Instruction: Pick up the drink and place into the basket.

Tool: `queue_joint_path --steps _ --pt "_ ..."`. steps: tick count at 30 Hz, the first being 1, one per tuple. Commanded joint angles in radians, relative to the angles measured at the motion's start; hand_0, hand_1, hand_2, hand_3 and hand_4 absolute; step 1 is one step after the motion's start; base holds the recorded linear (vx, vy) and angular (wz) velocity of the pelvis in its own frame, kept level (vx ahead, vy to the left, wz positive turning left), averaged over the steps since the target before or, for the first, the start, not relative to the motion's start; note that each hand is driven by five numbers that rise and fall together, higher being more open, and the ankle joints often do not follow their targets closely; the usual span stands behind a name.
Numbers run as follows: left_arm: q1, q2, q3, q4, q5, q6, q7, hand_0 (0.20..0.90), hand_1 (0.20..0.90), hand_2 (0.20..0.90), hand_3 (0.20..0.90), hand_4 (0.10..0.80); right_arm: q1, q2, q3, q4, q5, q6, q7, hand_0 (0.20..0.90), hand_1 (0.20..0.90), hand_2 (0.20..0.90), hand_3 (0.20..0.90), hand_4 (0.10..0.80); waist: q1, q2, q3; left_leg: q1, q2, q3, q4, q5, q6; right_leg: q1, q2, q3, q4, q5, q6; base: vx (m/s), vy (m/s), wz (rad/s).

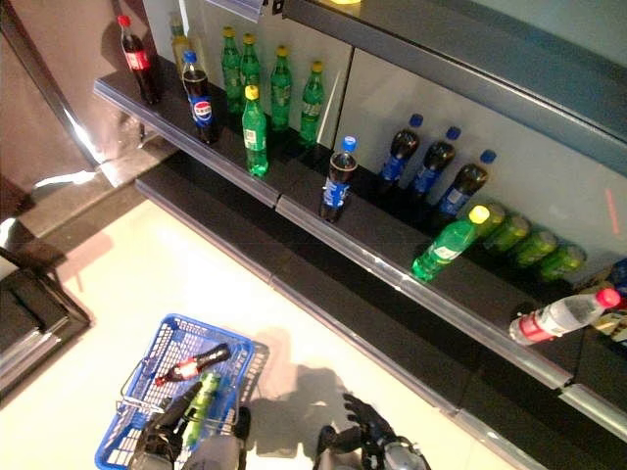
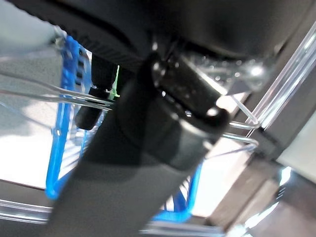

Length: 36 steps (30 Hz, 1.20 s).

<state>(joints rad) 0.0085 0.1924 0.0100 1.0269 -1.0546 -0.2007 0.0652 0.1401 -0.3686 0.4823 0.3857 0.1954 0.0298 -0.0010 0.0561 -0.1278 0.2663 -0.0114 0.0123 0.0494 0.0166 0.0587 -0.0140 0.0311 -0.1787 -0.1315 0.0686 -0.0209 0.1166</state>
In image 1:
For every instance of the Pepsi bottle round logo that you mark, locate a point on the Pepsi bottle round logo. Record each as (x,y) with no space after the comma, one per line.
(201,108)

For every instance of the Oreo wafer roll box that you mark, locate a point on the Oreo wafer roll box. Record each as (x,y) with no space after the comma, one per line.
(612,325)

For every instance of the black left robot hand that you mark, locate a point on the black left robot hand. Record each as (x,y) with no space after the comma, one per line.
(157,440)

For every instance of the blue Oreo box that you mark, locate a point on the blue Oreo box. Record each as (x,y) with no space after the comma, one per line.
(619,274)

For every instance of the silver left robot leg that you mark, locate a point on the silver left robot leg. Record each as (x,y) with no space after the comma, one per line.
(215,453)

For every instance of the dark grey shelf board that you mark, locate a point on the dark grey shelf board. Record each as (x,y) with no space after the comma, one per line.
(441,54)

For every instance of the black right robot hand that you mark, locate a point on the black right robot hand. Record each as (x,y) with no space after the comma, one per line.
(357,445)

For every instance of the black base shelf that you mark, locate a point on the black base shelf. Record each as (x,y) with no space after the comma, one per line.
(318,274)

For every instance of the water bottle red cap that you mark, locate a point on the water bottle red cap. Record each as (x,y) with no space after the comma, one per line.
(558,315)

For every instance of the small Coca-Cola bottle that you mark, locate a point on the small Coca-Cola bottle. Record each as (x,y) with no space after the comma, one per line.
(196,364)

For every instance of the black shelf with clear rail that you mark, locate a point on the black shelf with clear rail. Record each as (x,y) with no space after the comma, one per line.
(382,230)

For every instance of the dark display cabinet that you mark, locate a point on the dark display cabinet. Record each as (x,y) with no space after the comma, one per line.
(29,303)

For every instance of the tall Coca-Cola bottle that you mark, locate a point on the tall Coca-Cola bottle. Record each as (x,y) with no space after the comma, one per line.
(139,63)

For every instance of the blue plastic shopping basket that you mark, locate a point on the blue plastic shopping basket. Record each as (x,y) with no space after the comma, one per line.
(142,362)

